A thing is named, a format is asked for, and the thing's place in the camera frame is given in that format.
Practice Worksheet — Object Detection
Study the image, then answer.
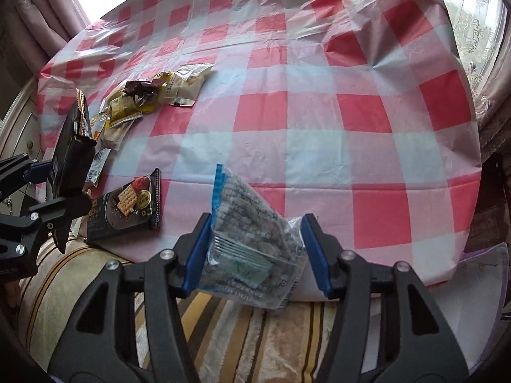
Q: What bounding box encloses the blue clear seed snack bag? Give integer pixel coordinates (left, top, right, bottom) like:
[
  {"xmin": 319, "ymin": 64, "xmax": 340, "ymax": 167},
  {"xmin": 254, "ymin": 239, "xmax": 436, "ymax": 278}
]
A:
[{"xmin": 198, "ymin": 164, "xmax": 308, "ymax": 310}]

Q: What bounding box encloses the white cabinet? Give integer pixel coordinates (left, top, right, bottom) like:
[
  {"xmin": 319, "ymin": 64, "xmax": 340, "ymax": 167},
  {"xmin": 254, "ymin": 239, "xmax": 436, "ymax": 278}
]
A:
[{"xmin": 1, "ymin": 78, "xmax": 42, "ymax": 215}]

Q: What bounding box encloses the small white sachet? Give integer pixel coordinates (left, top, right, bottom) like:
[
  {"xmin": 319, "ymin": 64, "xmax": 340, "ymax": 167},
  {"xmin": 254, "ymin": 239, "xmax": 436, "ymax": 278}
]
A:
[{"xmin": 86, "ymin": 148, "xmax": 111, "ymax": 187}]

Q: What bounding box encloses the black cracker snack pack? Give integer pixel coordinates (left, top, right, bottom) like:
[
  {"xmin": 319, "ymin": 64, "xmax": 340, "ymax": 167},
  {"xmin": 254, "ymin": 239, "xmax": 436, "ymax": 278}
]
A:
[{"xmin": 85, "ymin": 168, "xmax": 162, "ymax": 244}]

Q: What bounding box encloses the yellow snack packet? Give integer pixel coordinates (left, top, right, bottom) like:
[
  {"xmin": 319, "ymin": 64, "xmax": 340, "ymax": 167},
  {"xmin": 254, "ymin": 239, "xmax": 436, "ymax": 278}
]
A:
[{"xmin": 91, "ymin": 94, "xmax": 157, "ymax": 140}]

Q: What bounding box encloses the dark brown crumpled wrapper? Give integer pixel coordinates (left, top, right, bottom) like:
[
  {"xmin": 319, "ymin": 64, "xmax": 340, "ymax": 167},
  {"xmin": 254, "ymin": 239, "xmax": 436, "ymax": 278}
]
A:
[{"xmin": 122, "ymin": 79, "xmax": 164, "ymax": 108}]

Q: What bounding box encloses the red white checkered tablecloth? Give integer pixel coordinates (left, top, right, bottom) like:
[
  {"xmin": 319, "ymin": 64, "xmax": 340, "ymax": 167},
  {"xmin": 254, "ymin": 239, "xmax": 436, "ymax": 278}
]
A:
[{"xmin": 37, "ymin": 0, "xmax": 481, "ymax": 284}]

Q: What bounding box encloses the pink curtain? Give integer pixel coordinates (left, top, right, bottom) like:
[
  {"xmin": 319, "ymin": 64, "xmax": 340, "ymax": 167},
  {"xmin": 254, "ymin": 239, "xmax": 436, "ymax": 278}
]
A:
[{"xmin": 8, "ymin": 0, "xmax": 90, "ymax": 75}]

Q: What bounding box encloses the white nut snack packet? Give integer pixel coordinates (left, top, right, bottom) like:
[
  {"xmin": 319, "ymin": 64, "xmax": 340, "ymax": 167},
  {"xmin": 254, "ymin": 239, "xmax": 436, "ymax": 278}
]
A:
[{"xmin": 158, "ymin": 63, "xmax": 213, "ymax": 107}]

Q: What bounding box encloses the white purple storage box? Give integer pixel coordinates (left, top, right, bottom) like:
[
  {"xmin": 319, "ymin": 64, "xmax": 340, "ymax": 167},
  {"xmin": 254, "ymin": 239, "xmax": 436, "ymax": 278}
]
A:
[{"xmin": 294, "ymin": 242, "xmax": 510, "ymax": 372}]

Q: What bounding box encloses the white lace curtain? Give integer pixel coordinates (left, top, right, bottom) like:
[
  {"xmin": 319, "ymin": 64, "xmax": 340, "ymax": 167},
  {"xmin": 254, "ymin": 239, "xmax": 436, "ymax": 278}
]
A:
[{"xmin": 443, "ymin": 0, "xmax": 507, "ymax": 120}]

